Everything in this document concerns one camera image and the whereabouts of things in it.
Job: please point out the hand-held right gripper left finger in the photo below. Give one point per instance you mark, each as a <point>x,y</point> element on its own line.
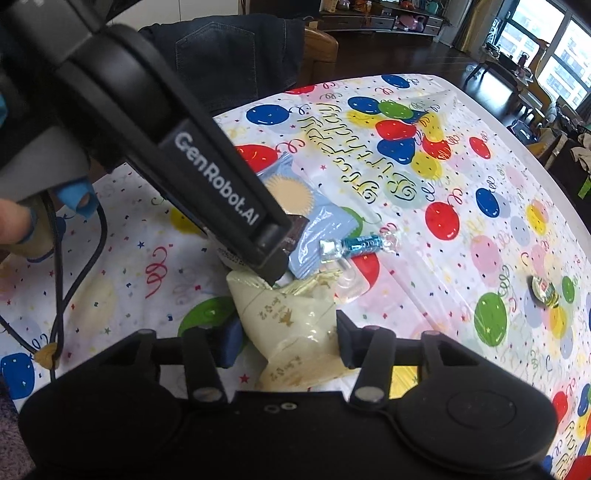
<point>230,344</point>

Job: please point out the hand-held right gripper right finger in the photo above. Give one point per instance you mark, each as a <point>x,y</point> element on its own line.
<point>348,339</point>

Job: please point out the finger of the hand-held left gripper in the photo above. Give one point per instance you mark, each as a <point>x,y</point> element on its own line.
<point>272,254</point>

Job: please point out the light blue snack packet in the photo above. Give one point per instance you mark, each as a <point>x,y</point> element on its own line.
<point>318,221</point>

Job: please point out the cream snack packet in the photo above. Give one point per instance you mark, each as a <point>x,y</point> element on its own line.
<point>286,332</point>

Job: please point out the person's left hand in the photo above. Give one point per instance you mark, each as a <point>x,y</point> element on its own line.
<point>11,221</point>

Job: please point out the clear plastic cup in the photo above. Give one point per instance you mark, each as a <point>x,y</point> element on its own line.
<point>351,282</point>

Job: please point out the blue wrapped candy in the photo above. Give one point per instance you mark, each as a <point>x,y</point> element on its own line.
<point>360,244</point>

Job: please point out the blue jeans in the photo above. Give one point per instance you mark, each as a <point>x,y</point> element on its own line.
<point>231,50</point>

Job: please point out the balloon print tablecloth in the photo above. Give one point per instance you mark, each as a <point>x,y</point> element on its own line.
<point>461,230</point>

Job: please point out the wooden chair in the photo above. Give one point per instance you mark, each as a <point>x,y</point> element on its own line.
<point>321,50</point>

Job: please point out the television cabinet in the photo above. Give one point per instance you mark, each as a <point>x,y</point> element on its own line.
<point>392,18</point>

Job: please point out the coffee table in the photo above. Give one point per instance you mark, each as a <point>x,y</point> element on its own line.
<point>498,69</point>

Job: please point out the large window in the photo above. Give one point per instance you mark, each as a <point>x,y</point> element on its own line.
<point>549,41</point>

